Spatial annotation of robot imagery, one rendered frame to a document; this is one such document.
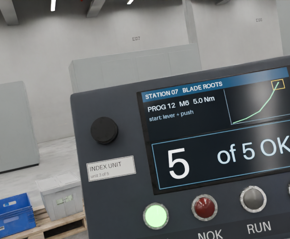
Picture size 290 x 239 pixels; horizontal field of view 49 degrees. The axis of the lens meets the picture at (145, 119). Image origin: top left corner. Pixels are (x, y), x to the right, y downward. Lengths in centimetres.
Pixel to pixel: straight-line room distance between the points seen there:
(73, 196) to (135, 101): 304
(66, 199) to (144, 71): 367
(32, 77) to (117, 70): 690
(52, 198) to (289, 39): 308
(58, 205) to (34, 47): 1003
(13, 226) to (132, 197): 304
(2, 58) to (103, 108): 1259
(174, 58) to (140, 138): 631
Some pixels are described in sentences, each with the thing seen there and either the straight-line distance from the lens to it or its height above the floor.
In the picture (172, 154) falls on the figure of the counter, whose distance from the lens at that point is 34.
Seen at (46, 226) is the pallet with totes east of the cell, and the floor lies 15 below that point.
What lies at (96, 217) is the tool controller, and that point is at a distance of 35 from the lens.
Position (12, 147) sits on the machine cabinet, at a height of 53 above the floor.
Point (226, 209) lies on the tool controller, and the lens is 35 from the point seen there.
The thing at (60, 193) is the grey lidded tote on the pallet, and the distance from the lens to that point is 333.
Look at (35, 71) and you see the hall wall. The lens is 1279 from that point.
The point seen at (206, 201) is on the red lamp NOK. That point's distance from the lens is 33.
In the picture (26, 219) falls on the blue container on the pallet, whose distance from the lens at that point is 335.
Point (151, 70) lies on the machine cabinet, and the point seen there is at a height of 162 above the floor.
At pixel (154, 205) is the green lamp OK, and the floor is 113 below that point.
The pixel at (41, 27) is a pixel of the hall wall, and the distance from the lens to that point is 1307.
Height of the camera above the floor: 124
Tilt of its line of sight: 5 degrees down
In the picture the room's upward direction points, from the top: 10 degrees counter-clockwise
